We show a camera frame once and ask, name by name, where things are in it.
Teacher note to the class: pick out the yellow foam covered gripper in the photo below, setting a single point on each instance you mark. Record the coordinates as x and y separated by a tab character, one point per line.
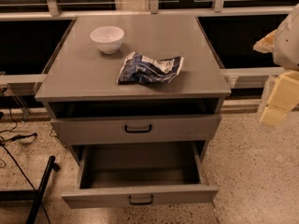
288	48

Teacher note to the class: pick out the grey drawer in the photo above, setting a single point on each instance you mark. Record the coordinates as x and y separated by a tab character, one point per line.
135	129
139	174

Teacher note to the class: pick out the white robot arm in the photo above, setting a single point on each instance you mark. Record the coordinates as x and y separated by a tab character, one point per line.
291	22

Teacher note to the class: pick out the grey top drawer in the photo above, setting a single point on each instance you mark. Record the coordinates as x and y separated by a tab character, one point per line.
135	129

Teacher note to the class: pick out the grey drawer cabinet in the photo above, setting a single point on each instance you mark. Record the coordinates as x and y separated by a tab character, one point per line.
82	82

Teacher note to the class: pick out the crumpled blue white chip bag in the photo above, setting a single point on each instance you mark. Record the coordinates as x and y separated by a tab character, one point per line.
140	69

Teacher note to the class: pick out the white ceramic bowl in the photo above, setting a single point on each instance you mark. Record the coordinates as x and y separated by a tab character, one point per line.
107	39

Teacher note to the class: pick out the black metal stand leg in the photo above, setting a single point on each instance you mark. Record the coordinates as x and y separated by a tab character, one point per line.
34	195

